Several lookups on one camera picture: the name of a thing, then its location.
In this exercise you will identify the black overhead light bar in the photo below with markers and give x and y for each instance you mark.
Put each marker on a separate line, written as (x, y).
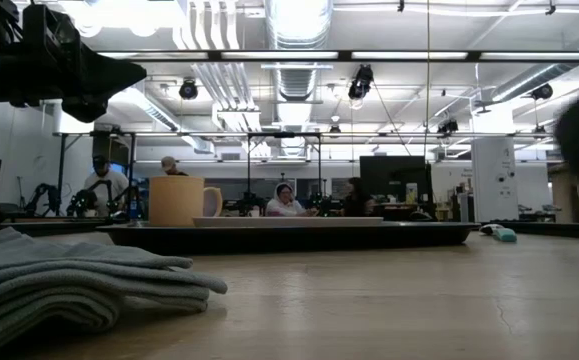
(344, 56)

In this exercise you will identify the peach ceramic mug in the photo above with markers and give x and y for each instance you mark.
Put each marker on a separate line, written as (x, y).
(174, 200)

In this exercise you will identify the black background robot arm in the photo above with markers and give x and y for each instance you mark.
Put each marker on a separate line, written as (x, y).
(44, 195)
(81, 200)

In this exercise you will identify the black ceiling spotlight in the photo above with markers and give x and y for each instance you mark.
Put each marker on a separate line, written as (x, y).
(542, 92)
(188, 90)
(447, 126)
(360, 82)

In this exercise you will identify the grey-blue cloth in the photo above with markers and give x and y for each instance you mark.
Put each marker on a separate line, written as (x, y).
(44, 280)

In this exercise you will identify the white plate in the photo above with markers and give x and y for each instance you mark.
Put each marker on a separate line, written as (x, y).
(289, 221)

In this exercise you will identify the large black monitor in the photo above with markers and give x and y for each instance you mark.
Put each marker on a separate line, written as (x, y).
(384, 172)

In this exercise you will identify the blue bottle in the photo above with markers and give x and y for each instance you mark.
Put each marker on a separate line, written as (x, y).
(133, 210)

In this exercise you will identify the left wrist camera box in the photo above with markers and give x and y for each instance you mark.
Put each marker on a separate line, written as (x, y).
(51, 27)

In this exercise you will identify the teal plastic utensil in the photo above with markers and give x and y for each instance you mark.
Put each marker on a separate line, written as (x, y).
(506, 235)

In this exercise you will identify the white bottle yellow label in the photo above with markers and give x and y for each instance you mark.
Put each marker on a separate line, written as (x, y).
(411, 195)

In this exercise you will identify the white pillar with sockets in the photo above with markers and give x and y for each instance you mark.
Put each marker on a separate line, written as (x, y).
(494, 170)

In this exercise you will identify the white plastic utensil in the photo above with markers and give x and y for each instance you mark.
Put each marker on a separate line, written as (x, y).
(489, 229)

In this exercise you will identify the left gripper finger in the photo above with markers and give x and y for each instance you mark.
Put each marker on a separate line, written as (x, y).
(84, 111)
(114, 75)

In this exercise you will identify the black neighbouring table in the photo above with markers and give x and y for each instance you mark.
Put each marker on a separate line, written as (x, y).
(559, 229)
(59, 226)

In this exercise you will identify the black station frame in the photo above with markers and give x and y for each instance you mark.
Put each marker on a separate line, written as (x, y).
(62, 170)
(284, 134)

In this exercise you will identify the black serving tray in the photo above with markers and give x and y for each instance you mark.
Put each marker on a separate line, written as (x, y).
(289, 240)

